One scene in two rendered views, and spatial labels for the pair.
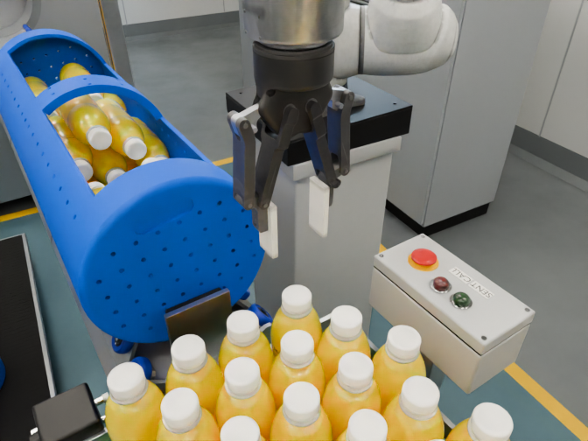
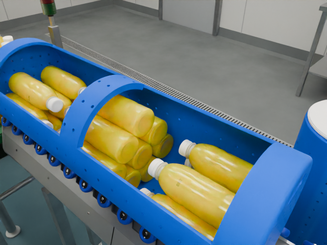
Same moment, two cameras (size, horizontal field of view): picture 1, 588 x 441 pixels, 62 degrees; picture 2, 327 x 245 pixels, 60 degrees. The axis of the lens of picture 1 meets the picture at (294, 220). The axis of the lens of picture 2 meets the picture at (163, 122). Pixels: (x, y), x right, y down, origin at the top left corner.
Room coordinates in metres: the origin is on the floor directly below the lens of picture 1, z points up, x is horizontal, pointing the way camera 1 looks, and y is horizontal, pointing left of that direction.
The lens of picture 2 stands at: (1.49, 0.35, 1.55)
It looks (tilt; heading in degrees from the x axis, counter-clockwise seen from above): 37 degrees down; 163
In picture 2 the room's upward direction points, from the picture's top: straight up
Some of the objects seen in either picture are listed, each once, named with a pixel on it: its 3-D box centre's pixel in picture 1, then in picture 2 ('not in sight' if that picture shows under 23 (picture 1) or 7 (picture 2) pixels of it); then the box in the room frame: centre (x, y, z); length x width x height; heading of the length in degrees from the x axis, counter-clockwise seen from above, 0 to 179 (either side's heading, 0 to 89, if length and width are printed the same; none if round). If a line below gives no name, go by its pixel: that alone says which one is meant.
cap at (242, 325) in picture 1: (242, 327); not in sight; (0.42, 0.06, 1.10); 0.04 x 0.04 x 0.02
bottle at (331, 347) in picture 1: (341, 373); not in sight; (0.42, -0.07, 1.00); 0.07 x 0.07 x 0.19
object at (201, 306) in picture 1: (199, 328); not in sight; (0.51, 0.14, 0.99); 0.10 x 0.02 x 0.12; 123
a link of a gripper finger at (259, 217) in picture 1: (252, 212); not in sight; (0.43, 0.04, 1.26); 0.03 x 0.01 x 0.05; 123
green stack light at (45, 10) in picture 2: not in sight; (48, 8); (-0.01, 0.23, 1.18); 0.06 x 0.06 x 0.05
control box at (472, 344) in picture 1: (443, 306); not in sight; (0.50, -0.21, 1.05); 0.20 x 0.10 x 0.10; 33
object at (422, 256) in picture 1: (423, 258); not in sight; (0.54, -0.19, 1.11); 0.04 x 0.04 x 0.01
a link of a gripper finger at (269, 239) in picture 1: (268, 227); not in sight; (0.44, 0.03, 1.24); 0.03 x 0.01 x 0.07; 33
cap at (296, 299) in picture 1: (297, 301); not in sight; (0.46, 0.00, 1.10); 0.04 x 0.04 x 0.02
